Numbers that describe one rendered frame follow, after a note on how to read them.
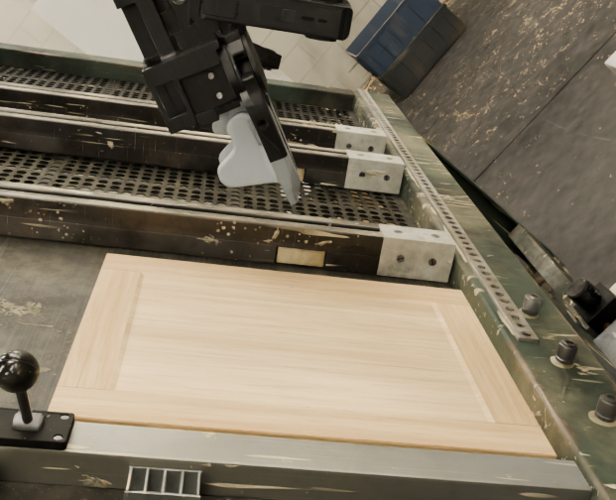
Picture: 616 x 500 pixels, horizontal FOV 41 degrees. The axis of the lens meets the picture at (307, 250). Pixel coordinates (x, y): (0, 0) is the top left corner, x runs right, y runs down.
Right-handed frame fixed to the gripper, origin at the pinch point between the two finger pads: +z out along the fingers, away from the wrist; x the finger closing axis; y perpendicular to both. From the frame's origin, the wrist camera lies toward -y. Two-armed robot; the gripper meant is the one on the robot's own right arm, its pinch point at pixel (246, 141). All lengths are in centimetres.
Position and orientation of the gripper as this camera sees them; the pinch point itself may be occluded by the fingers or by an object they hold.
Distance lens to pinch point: 142.4
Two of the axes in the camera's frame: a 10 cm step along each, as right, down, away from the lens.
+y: -6.8, 3.7, -6.4
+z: 1.2, 9.1, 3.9
